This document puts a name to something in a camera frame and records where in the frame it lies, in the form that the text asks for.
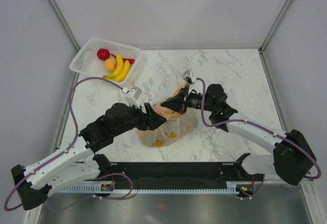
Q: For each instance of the aluminium frame rail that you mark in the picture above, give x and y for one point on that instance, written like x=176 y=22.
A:
x=290 y=171

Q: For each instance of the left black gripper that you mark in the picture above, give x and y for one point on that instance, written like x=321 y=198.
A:
x=151 y=120

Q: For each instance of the white plastic fruit basket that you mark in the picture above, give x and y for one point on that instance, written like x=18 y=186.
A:
x=87 y=63

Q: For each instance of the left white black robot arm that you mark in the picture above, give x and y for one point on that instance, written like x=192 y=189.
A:
x=33 y=183

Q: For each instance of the fake yellow banana bunch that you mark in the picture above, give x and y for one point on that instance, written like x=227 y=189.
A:
x=121 y=71

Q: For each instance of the fake orange fruit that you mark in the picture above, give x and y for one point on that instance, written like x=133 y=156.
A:
x=110 y=64

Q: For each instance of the white slotted cable duct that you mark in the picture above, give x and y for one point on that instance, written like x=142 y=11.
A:
x=99 y=188

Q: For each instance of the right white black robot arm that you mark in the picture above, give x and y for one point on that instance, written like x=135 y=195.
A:
x=289 y=155

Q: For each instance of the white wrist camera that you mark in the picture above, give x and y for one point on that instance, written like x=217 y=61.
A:
x=131 y=96
x=189 y=79

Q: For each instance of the peach banana-print plastic bag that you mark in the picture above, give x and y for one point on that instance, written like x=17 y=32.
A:
x=177 y=126

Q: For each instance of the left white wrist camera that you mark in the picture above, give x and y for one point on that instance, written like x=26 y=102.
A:
x=131 y=96

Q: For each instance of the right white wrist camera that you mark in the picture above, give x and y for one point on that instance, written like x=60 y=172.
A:
x=189 y=79

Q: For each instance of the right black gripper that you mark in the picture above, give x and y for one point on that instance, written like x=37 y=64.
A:
x=176 y=103

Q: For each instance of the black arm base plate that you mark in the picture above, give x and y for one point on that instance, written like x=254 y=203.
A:
x=183 y=175

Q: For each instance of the fake red chili pepper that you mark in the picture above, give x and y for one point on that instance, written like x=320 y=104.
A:
x=131 y=61

